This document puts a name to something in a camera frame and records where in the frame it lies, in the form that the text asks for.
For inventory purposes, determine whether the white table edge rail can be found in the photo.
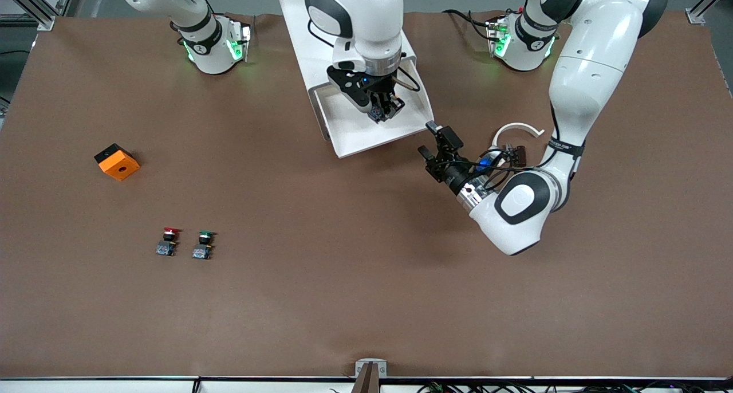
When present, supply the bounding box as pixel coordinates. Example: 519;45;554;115
0;376;733;393

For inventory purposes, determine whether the aluminium frame profile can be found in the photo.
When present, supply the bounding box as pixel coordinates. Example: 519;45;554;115
686;0;733;25
0;0;78;32

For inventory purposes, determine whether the brown beam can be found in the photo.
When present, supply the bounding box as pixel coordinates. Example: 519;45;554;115
350;363;381;393

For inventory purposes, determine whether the black right base cable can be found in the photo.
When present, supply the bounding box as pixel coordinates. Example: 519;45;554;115
195;0;256;25

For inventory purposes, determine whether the brown table mat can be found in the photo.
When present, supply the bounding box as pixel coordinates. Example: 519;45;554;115
0;10;733;379

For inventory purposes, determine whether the red push button switch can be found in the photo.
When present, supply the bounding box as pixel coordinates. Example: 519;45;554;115
156;227;183;257

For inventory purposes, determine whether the black base cable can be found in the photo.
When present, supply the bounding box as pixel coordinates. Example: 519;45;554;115
442;8;494;41
195;0;256;25

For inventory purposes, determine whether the orange box with hole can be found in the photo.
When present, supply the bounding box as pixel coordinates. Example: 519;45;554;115
94;143;141;182

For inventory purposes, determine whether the black left base cable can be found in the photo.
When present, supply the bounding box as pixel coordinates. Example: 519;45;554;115
442;8;494;41

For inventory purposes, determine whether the green push button switch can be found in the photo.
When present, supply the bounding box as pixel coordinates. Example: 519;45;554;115
192;230;216;261

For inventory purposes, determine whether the white curved plastic ring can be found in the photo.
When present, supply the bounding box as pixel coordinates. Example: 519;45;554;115
492;122;545;170

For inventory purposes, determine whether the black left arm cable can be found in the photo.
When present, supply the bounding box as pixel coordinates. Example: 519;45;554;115
458;147;551;194

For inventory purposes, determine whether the grey metal bracket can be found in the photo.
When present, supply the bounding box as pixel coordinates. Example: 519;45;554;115
355;359;388;378

